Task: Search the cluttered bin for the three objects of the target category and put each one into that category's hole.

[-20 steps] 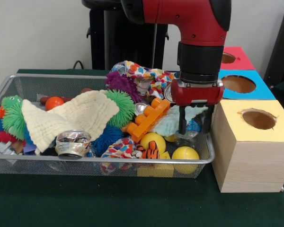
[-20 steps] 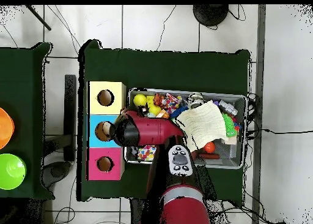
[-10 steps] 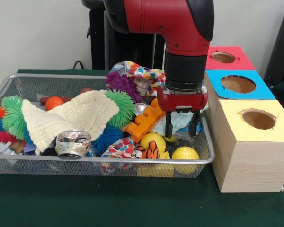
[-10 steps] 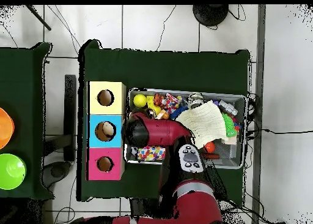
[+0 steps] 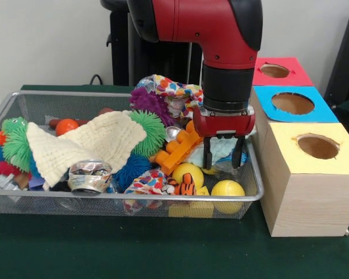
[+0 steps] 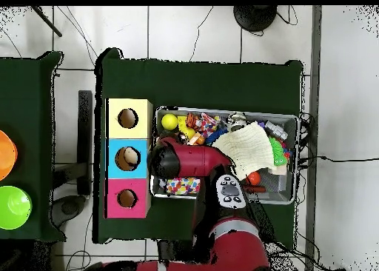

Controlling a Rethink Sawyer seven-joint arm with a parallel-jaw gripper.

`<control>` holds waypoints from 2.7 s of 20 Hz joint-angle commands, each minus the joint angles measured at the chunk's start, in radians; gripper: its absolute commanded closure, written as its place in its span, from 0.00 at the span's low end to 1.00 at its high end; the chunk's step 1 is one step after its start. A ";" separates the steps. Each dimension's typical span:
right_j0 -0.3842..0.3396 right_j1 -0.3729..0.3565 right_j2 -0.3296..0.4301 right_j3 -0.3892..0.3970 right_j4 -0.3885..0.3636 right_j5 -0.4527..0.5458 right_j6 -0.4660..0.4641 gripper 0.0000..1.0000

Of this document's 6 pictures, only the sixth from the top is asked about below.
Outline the wooden box with three holes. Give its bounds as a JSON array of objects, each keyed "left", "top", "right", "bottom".
[{"left": 104, "top": 98, "right": 153, "bottom": 219}]

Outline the orange toy building brick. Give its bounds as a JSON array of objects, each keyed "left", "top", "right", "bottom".
[{"left": 188, "top": 133, "right": 206, "bottom": 146}]

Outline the yellow ball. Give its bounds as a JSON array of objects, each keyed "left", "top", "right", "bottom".
[
  {"left": 178, "top": 125, "right": 196, "bottom": 141},
  {"left": 161, "top": 113, "right": 179, "bottom": 132}
]

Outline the orange tiger plush toy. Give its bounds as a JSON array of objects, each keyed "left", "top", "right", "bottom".
[{"left": 185, "top": 113, "right": 200, "bottom": 129}]

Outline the colourful dotted cloth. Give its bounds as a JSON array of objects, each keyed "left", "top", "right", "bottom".
[
  {"left": 159, "top": 177, "right": 201, "bottom": 195},
  {"left": 197, "top": 112, "right": 221, "bottom": 136}
]

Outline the crushed silver can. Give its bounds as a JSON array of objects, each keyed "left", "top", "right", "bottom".
[{"left": 226, "top": 112, "right": 249, "bottom": 133}]

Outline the cream knitted cloth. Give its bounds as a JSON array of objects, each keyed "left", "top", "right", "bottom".
[{"left": 212, "top": 121, "right": 278, "bottom": 181}]

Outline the small orange ball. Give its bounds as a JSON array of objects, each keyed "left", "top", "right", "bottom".
[{"left": 246, "top": 171, "right": 262, "bottom": 187}]

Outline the green spiky caterpillar toy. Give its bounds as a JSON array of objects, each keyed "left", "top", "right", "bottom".
[{"left": 268, "top": 136, "right": 289, "bottom": 167}]

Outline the black round stand base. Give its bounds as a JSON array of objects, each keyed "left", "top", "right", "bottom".
[{"left": 232, "top": 5, "right": 278, "bottom": 33}]

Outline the orange plastic bowl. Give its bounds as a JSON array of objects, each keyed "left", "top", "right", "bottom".
[{"left": 0, "top": 130, "right": 19, "bottom": 181}]

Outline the green plastic bowl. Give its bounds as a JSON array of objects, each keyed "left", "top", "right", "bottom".
[{"left": 0, "top": 185, "right": 33, "bottom": 230}]

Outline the black rod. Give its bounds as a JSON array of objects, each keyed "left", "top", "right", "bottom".
[{"left": 30, "top": 5, "right": 63, "bottom": 38}]

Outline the silver wire mesh bin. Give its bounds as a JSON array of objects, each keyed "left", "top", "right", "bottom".
[{"left": 150, "top": 106, "right": 300, "bottom": 205}]

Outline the thin black floor cable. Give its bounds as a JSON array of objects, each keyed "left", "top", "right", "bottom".
[{"left": 189, "top": 5, "right": 214, "bottom": 62}]

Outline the black power cable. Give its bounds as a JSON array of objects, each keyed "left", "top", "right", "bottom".
[{"left": 298, "top": 155, "right": 379, "bottom": 163}]

